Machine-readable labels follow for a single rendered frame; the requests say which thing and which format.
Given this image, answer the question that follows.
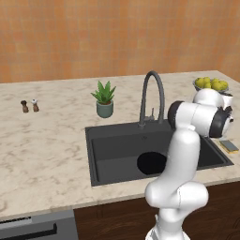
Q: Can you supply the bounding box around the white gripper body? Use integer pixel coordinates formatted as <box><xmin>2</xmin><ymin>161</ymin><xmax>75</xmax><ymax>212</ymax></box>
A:
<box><xmin>223</xmin><ymin>93</ymin><xmax>235</xmax><ymax>110</ymax></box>

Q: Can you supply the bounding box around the yellow sponge with grey top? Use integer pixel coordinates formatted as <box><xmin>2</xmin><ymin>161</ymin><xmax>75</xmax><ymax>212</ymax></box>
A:
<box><xmin>218</xmin><ymin>139</ymin><xmax>240</xmax><ymax>155</ymax></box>

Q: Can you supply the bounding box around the dark grey sink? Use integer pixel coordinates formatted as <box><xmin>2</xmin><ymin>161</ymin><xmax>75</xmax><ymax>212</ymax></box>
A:
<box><xmin>84</xmin><ymin>120</ymin><xmax>234</xmax><ymax>188</ymax></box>

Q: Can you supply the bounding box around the pale grey fruit bowl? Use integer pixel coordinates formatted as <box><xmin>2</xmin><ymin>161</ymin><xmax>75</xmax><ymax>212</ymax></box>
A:
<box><xmin>192</xmin><ymin>78</ymin><xmax>230</xmax><ymax>95</ymax></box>

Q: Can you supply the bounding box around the dark grey arched tap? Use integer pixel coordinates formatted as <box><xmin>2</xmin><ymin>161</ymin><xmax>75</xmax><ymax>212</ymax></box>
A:
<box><xmin>138</xmin><ymin>70</ymin><xmax>166</xmax><ymax>129</ymax></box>

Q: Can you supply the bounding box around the grey tap lever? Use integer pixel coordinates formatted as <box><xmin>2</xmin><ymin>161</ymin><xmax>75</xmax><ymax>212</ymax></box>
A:
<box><xmin>148</xmin><ymin>107</ymin><xmax>157</xmax><ymax>122</ymax></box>

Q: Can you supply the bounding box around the green plant in grey pot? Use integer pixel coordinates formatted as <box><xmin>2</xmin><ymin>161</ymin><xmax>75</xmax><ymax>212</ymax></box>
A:
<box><xmin>90</xmin><ymin>80</ymin><xmax>117</xmax><ymax>119</ymax></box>

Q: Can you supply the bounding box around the dark brown cupboard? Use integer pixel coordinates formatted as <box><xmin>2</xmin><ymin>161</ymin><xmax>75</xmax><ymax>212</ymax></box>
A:
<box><xmin>73</xmin><ymin>181</ymin><xmax>240</xmax><ymax>240</ymax></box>

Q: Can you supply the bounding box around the brown shaker with white top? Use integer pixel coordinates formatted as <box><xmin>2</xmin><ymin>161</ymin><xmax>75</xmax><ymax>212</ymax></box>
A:
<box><xmin>30</xmin><ymin>98</ymin><xmax>40</xmax><ymax>113</ymax></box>

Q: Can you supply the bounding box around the grey dishwasher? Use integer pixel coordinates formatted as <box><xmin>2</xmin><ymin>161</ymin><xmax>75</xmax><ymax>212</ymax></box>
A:
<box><xmin>0</xmin><ymin>208</ymin><xmax>80</xmax><ymax>240</ymax></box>

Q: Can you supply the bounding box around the black dishwasher handle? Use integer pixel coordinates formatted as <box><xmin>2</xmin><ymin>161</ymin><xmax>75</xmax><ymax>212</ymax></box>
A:
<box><xmin>0</xmin><ymin>222</ymin><xmax>58</xmax><ymax>240</ymax></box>

